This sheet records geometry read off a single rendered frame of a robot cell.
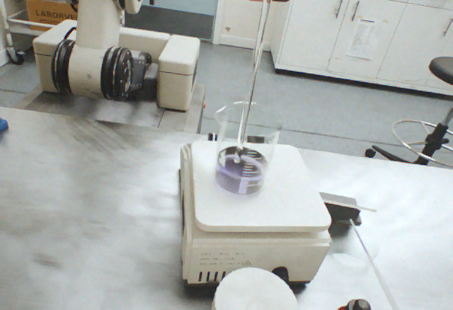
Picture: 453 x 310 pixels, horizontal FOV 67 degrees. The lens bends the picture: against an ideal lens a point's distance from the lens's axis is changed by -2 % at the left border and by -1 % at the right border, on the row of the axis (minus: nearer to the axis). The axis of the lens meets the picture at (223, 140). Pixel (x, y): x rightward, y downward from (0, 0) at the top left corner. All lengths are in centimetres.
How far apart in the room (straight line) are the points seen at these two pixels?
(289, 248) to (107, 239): 19
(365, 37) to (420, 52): 46
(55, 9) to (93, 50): 147
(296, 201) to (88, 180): 26
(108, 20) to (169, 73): 31
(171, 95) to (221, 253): 106
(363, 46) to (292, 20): 59
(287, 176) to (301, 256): 8
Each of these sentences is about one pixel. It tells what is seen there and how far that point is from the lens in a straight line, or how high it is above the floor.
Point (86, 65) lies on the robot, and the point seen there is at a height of 62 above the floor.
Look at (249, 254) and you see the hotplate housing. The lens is 31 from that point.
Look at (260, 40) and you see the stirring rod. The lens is 25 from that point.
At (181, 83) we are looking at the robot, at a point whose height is 49.
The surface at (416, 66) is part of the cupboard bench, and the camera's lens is 313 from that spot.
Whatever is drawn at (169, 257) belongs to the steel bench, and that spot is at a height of 75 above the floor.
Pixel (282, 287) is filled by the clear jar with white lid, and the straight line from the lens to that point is 27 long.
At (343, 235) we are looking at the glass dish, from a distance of 44.
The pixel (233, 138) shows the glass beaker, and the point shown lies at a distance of 27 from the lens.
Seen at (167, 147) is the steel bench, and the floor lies 75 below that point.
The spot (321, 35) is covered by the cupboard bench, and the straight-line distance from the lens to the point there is 279.
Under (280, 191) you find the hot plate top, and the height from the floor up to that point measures 84.
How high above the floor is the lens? 105
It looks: 34 degrees down
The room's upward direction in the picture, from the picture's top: 10 degrees clockwise
